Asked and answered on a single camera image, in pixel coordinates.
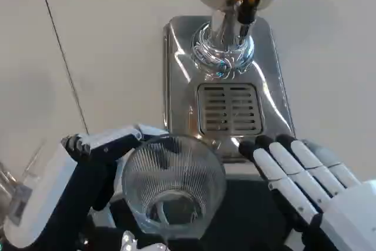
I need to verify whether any black robot torso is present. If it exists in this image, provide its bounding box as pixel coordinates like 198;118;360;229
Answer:
76;178;306;251

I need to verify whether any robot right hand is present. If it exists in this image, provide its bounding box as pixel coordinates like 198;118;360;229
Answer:
238;134;376;251

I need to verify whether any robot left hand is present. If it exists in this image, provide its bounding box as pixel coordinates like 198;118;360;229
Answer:
0;122;177;251

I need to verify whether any steel orange juice dispenser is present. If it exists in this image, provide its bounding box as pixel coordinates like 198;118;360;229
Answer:
162;0;296;164

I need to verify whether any steel drip tray grid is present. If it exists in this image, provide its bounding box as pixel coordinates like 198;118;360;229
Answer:
197;83;263;135

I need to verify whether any clear ribbed glass cup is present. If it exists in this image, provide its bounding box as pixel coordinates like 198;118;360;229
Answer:
120;133;228;233

